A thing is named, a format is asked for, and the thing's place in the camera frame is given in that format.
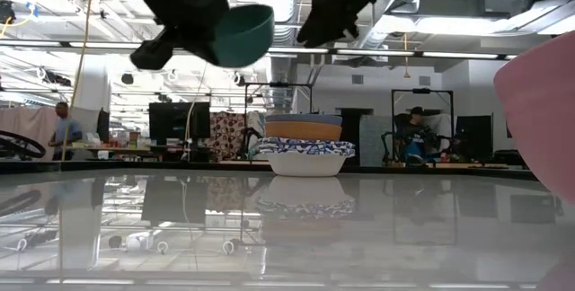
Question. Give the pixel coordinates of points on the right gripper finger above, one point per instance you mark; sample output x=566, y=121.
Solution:
x=348, y=26
x=319, y=30

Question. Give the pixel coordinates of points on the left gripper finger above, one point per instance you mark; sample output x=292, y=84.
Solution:
x=200, y=46

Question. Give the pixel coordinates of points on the teal plastic bowl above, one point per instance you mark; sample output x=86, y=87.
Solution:
x=245, y=37

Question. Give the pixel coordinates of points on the blue plastic bowl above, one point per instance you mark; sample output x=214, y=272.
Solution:
x=303, y=119

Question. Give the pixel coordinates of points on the orange plastic bowl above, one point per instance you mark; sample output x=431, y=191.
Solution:
x=303, y=131

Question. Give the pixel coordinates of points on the blue patterned white bowl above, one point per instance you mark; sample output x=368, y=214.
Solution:
x=287, y=143
x=310, y=139
x=314, y=149
x=307, y=165

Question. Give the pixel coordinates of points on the pink plastic bowl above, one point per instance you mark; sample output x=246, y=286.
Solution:
x=539, y=116

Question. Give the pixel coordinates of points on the long ceiling light strip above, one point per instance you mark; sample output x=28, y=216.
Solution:
x=404, y=53

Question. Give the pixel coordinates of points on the black monitor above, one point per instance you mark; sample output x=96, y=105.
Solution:
x=474, y=136
x=173, y=122
x=103, y=125

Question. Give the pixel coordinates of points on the brown patterned cloth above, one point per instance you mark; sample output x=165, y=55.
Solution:
x=227, y=134

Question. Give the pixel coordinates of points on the person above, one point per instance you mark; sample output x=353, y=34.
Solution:
x=66, y=131
x=415, y=136

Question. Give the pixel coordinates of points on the pink curtain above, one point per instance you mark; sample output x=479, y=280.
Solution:
x=27, y=125

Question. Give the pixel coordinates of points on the black rig frame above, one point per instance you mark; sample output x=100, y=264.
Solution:
x=422, y=90
x=278, y=85

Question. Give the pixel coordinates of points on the black metal table frame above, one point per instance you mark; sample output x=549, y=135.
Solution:
x=135, y=166

